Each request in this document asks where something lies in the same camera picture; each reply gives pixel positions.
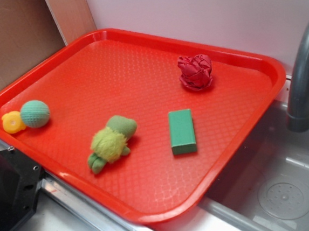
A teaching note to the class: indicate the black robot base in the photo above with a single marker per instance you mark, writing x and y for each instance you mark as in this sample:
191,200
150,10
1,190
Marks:
20,178

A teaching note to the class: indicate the red plastic tray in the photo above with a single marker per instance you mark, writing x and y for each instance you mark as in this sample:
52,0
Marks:
114,72

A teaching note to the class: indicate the green rectangular block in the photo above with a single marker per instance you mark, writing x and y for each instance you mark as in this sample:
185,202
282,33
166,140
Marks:
181,129

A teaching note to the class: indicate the green plush frog toy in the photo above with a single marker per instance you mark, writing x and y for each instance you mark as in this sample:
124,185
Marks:
111,143

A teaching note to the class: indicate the crumpled red paper ball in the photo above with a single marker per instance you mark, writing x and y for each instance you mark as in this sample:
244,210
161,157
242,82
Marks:
195,72

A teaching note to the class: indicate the green textured ball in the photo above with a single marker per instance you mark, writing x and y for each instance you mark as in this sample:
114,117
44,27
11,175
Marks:
35,114

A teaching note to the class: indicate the grey toy sink basin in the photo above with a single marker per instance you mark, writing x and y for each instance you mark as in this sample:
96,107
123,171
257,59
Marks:
265,185

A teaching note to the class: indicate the yellow rubber toy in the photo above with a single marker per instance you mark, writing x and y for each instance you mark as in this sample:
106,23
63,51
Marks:
12,122

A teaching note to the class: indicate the grey toy faucet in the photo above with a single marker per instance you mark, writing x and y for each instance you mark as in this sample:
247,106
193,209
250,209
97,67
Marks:
297,119

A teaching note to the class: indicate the brown cardboard panel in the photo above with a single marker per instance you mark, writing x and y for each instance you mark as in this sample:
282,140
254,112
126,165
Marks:
33,30

